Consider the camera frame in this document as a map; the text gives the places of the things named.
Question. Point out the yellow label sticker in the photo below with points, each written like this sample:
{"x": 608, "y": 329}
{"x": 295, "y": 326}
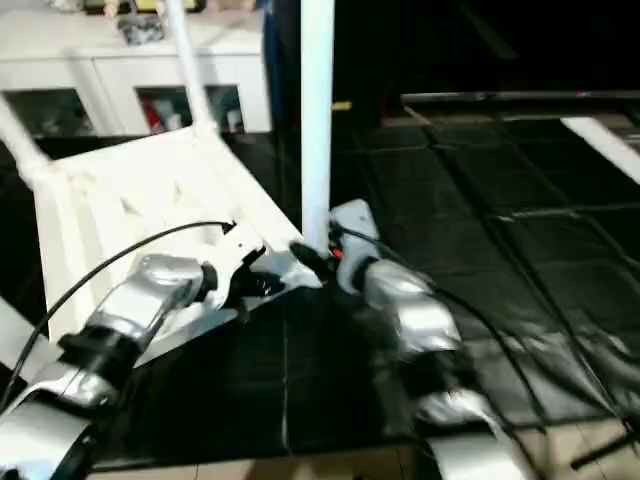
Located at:
{"x": 342, "y": 105}

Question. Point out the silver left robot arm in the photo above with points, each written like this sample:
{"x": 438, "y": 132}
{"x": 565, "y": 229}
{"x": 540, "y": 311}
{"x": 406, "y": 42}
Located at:
{"x": 160, "y": 275}

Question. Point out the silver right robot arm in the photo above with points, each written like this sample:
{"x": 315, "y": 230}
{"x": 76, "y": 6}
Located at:
{"x": 425, "y": 320}

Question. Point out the black mat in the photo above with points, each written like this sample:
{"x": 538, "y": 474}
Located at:
{"x": 500, "y": 200}

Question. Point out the gold framed plaque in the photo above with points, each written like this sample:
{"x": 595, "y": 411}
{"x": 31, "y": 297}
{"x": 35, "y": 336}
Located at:
{"x": 196, "y": 4}
{"x": 145, "y": 5}

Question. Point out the white flat board strip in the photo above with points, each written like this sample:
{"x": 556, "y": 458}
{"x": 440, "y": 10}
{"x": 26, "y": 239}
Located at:
{"x": 605, "y": 145}

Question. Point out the small cream doll figure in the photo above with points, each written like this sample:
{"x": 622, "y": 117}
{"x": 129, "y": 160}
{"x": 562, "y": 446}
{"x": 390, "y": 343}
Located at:
{"x": 112, "y": 6}

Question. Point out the black tripod stand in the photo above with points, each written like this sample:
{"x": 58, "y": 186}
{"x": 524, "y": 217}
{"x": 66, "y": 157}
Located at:
{"x": 600, "y": 452}

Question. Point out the red and white bottle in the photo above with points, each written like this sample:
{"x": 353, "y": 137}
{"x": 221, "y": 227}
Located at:
{"x": 152, "y": 116}

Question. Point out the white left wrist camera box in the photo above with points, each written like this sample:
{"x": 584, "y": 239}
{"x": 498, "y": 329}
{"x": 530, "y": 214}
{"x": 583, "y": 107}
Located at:
{"x": 220, "y": 300}

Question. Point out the white plastic table top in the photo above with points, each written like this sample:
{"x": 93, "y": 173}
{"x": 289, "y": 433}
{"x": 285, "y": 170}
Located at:
{"x": 125, "y": 190}

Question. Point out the white plastic table leg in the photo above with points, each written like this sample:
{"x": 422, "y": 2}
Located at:
{"x": 22, "y": 145}
{"x": 317, "y": 125}
{"x": 20, "y": 340}
{"x": 187, "y": 60}

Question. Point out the white cabinet with glass doors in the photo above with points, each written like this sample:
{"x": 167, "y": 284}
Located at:
{"x": 50, "y": 65}

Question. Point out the dark crumpled plastic bag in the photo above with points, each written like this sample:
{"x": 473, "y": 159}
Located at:
{"x": 141, "y": 30}

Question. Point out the white spotted toy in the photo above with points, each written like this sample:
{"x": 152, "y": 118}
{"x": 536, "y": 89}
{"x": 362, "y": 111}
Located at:
{"x": 65, "y": 4}

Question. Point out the long black bar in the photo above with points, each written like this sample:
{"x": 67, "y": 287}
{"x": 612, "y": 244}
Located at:
{"x": 500, "y": 96}

